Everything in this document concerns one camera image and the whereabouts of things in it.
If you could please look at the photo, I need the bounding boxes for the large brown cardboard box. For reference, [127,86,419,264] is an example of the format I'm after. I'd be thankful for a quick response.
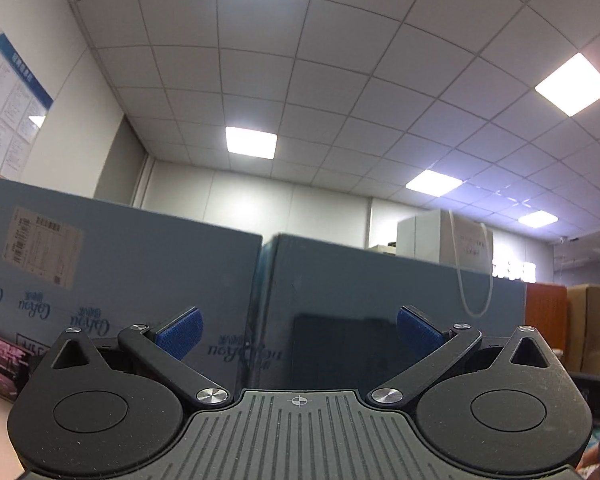
[564,284,600,379]

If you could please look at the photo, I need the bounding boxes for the white paper bag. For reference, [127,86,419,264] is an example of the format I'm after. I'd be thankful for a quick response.
[397,209,495,317]

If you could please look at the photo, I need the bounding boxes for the large blue cardboard box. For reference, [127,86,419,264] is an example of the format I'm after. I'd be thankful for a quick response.
[239,232,529,394]

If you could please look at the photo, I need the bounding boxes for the pink printed box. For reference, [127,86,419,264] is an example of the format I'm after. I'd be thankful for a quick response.
[0,327,49,402]

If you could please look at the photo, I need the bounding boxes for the wall poster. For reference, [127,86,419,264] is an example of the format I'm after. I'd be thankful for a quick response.
[0,2,54,177]

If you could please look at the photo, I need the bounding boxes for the dark flat box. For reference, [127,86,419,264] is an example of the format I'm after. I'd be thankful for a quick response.
[292,312,407,392]

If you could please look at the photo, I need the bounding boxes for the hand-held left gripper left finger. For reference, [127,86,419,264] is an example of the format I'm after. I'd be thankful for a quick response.
[44,306,231,407]

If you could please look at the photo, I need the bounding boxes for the ceiling light panel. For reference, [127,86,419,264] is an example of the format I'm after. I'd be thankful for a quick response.
[404,169,464,199]
[534,52,600,117]
[224,126,279,159]
[518,210,560,229]

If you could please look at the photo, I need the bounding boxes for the orange panel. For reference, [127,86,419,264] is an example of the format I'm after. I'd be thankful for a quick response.
[524,282,569,357]

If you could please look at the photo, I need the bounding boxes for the blue cardboard box with label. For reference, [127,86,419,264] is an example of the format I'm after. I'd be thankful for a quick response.
[0,176,264,397]

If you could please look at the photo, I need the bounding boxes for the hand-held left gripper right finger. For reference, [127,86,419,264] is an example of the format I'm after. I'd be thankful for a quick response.
[370,304,567,406]

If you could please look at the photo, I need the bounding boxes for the black desk object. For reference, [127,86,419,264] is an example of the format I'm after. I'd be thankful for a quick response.
[567,371,600,430]

